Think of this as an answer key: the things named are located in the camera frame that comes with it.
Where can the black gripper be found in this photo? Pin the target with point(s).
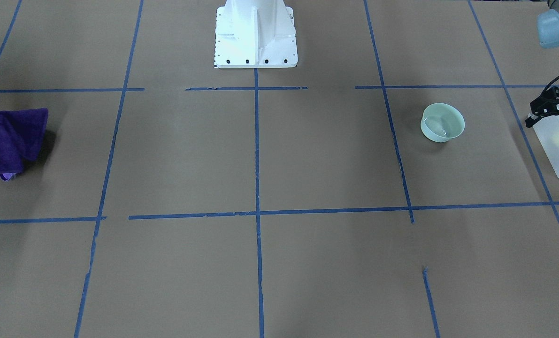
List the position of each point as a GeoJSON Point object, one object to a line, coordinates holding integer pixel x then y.
{"type": "Point", "coordinates": [550, 104]}

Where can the purple microfiber cloth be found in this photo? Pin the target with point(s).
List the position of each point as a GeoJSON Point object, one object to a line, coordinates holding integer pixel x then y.
{"type": "Point", "coordinates": [21, 136]}

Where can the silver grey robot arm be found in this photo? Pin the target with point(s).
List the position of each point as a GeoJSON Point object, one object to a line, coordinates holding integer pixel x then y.
{"type": "Point", "coordinates": [548, 29]}

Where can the mint green bowl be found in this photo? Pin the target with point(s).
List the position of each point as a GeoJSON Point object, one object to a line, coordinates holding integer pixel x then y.
{"type": "Point", "coordinates": [441, 122]}

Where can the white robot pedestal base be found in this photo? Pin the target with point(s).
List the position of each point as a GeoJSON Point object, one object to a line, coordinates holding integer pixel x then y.
{"type": "Point", "coordinates": [255, 34]}

